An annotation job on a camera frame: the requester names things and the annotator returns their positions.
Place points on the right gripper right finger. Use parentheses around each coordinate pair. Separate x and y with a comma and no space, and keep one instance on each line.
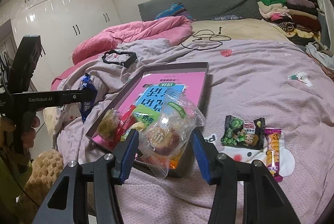
(263,200)

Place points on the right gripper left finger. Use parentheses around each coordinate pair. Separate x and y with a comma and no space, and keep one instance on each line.
(67,201)

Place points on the red milk candy packet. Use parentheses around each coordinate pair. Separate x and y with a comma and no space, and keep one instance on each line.
(118,133)

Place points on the clear red pastry bag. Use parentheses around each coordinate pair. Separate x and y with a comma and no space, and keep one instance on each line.
(167,135)

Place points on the orange biscuit packet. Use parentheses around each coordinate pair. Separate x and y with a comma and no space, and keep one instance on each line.
(162,162)

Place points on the green milk snack packet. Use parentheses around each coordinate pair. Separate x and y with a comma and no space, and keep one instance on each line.
(145,115)

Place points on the blue Oreo packet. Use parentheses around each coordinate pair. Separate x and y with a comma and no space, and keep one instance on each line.
(89,95)

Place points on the left hand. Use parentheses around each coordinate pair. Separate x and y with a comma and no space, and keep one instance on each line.
(7,129)

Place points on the green pea snack packet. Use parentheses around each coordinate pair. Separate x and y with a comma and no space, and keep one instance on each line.
(243,134)

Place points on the beige plush toy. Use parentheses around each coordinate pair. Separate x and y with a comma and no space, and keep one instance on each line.
(45,170)

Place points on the purple orange wafer bar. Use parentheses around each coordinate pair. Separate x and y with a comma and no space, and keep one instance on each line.
(273,152)

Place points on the pink Chinese picture book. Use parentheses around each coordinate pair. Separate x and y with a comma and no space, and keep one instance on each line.
(148,89)

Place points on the lilac bed sheet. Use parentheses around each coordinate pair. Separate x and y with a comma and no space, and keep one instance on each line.
(249,79)

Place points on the white wardrobe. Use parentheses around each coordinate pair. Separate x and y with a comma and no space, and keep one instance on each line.
(62,26)

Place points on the pink quilt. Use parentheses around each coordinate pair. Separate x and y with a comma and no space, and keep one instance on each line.
(173,28)

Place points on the blue garment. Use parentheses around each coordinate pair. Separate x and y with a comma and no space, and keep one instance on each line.
(175,10)

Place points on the pile of folded clothes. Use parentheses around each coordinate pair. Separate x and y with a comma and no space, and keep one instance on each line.
(301,21)

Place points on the grey headboard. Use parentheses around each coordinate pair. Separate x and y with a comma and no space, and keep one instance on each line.
(203,9)

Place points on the black plastic frame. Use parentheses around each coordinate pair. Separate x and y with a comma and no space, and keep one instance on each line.
(119,58)

